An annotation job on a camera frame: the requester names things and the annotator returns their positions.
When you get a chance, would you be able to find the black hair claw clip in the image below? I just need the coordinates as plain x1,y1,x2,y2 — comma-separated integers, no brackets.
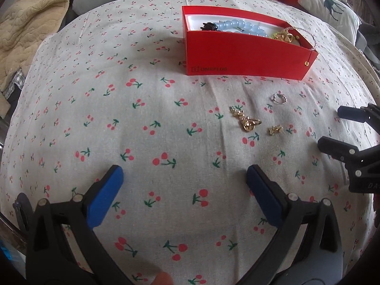
200,22,218,31

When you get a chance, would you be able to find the light blue bead bracelet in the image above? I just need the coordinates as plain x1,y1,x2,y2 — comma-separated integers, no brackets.
214,18,269,39

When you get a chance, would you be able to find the beige quilted blanket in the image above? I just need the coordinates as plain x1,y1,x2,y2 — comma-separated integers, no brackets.
0,0,84,93

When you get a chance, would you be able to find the cherry print bed sheet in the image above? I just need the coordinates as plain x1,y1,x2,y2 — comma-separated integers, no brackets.
1,0,379,284

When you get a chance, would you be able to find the silver beaded ring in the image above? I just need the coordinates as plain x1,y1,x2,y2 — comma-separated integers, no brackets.
270,92,289,105

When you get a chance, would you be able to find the red OnePlus box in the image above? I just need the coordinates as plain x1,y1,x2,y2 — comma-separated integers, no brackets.
182,6,318,81

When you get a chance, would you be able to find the small gold stud earring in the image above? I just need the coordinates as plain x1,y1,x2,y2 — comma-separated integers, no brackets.
268,125,283,136

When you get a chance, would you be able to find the thin silver chain necklace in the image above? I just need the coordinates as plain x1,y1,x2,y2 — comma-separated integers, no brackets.
286,26,318,53

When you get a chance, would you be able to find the white deer print pillow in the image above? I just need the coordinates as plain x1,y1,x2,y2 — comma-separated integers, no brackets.
298,0,361,44

